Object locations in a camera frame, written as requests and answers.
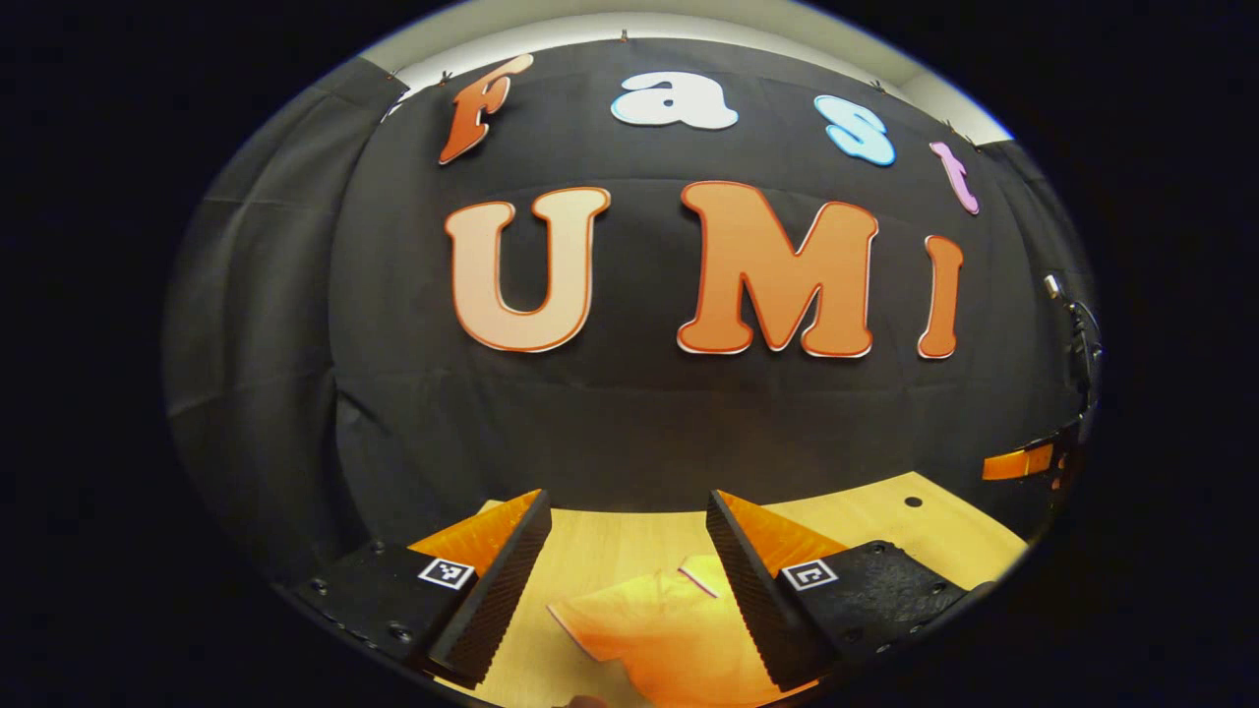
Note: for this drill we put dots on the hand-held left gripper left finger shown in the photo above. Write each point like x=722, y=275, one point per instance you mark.
x=507, y=575

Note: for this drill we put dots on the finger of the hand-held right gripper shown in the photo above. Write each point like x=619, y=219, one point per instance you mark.
x=1018, y=462

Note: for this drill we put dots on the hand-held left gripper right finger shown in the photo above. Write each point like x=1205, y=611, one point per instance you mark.
x=748, y=590

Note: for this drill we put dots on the orange T-shirt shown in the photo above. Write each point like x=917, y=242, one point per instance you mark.
x=659, y=629

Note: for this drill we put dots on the black backdrop cloth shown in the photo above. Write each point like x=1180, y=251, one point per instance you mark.
x=639, y=423

